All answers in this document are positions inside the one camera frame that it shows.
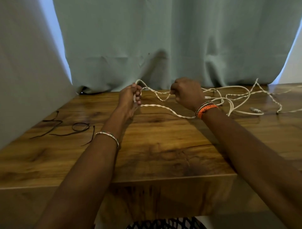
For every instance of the teal fabric curtain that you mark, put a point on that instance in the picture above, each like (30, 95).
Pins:
(165, 35)

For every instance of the person's right hand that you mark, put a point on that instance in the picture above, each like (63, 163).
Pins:
(188, 93)

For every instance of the short black twist tie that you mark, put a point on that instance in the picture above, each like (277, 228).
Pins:
(93, 134)

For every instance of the person's left hand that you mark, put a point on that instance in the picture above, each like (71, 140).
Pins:
(128, 99)

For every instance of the person's left forearm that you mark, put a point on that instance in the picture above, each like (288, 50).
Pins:
(82, 184)

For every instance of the person's right forearm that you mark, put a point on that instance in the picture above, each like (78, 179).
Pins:
(247, 151)

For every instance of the wooden desk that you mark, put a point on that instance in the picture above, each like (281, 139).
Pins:
(165, 153)

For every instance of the black twist ties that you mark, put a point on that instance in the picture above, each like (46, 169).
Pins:
(47, 130)

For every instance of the silver beaded bangle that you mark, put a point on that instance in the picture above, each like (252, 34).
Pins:
(107, 134)

